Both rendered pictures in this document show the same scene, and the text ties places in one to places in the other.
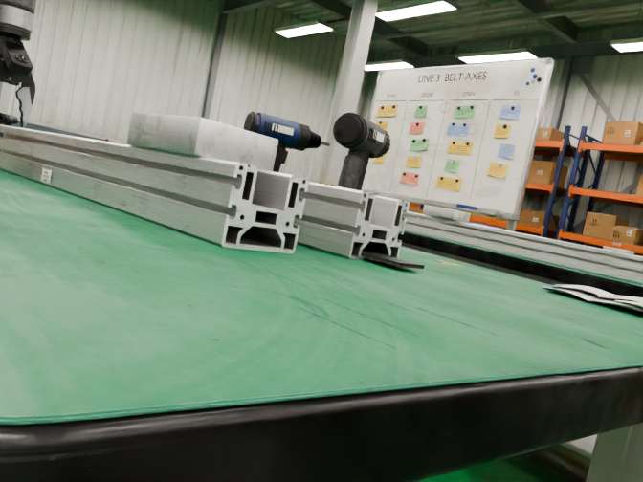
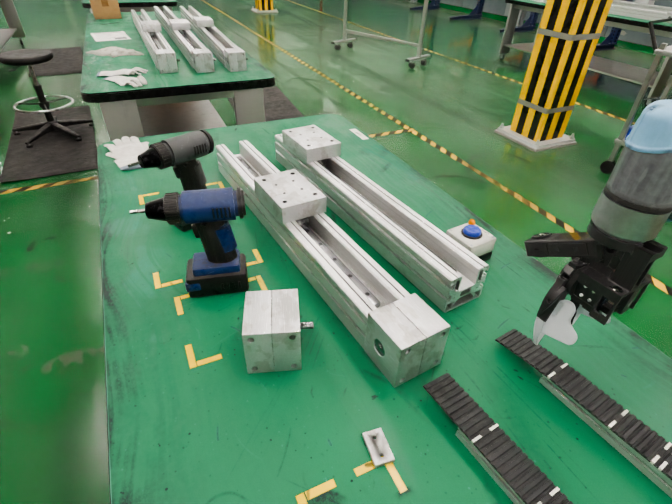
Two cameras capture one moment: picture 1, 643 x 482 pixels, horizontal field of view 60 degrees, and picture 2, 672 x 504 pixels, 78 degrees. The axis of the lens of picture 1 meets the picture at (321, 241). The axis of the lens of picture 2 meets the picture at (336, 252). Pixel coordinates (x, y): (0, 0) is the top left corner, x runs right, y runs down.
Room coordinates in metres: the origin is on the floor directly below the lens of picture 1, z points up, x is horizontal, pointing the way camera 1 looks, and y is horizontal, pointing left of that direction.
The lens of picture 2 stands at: (1.81, 0.53, 1.36)
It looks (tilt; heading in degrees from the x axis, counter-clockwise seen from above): 37 degrees down; 193
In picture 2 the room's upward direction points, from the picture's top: 2 degrees clockwise
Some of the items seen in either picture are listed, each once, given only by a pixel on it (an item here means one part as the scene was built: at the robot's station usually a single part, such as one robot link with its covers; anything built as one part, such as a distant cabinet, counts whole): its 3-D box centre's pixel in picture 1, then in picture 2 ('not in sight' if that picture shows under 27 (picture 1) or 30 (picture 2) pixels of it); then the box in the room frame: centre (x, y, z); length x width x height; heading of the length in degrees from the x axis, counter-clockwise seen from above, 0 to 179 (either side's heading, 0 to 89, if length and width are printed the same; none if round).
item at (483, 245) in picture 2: not in sight; (466, 244); (0.98, 0.63, 0.81); 0.10 x 0.08 x 0.06; 136
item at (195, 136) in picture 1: (198, 152); (310, 147); (0.69, 0.17, 0.87); 0.16 x 0.11 x 0.07; 46
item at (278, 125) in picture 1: (282, 170); (196, 243); (1.24, 0.11, 0.89); 0.20 x 0.08 x 0.22; 118
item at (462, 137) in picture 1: (428, 201); not in sight; (4.09, -0.70, 0.97); 1.50 x 0.50 x 1.95; 40
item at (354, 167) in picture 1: (360, 182); (177, 184); (1.04, -0.05, 0.89); 0.20 x 0.08 x 0.22; 153
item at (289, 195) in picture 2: not in sight; (289, 199); (1.00, 0.21, 0.87); 0.16 x 0.11 x 0.07; 46
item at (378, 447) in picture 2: not in sight; (378, 447); (1.49, 0.52, 0.78); 0.05 x 0.03 x 0.01; 33
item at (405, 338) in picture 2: not in sight; (410, 336); (1.31, 0.54, 0.83); 0.12 x 0.09 x 0.10; 136
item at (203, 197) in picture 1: (105, 170); (355, 199); (0.87, 0.35, 0.82); 0.80 x 0.10 x 0.09; 46
